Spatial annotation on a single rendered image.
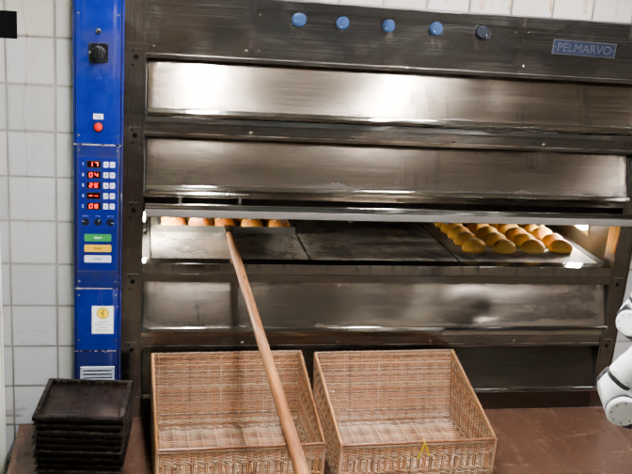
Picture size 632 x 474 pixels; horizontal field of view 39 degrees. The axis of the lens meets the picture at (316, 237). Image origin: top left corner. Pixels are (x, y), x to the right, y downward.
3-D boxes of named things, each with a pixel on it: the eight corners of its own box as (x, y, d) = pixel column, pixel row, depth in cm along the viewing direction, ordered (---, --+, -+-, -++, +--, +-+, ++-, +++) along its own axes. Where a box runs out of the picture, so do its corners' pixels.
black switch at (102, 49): (88, 61, 288) (88, 27, 284) (108, 62, 289) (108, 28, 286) (87, 63, 284) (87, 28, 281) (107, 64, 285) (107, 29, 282)
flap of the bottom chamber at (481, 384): (141, 397, 328) (142, 342, 329) (591, 389, 363) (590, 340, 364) (141, 399, 323) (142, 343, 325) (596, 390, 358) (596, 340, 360)
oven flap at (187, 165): (145, 190, 306) (146, 133, 306) (624, 203, 341) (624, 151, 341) (145, 189, 301) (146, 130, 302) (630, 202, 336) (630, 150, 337)
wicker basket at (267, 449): (147, 419, 329) (149, 351, 321) (297, 415, 341) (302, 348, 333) (151, 495, 284) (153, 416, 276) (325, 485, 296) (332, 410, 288)
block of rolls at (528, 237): (419, 213, 408) (420, 200, 407) (517, 214, 418) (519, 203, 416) (464, 254, 351) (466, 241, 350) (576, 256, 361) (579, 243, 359)
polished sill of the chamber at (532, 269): (141, 268, 320) (142, 257, 319) (604, 272, 356) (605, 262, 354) (141, 274, 315) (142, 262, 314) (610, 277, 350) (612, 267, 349)
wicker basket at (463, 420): (306, 417, 340) (311, 349, 332) (446, 411, 353) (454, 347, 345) (335, 487, 295) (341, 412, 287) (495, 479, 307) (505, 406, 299)
